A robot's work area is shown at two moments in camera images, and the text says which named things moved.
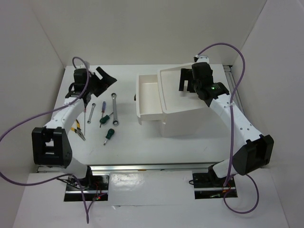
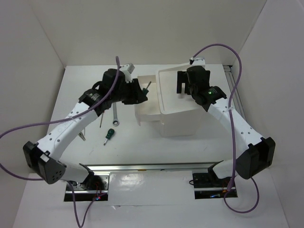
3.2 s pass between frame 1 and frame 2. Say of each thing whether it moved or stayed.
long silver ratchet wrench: stayed
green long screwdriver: moved
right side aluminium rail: stayed
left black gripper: moved
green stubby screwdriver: stayed
